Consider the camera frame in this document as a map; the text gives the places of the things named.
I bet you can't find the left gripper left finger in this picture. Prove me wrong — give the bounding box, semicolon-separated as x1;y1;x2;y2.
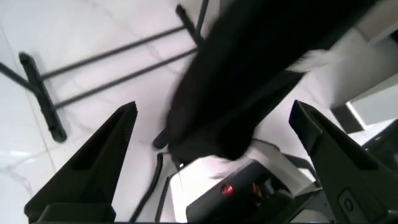
24;101;139;223

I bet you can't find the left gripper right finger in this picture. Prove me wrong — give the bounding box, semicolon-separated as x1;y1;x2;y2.
288;99;398;223

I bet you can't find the black short-sleeved shirt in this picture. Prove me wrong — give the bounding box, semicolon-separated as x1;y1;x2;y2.
166;0;379;164

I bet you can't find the black clothes rack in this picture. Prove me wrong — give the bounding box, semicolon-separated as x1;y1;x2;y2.
0;0;210;150

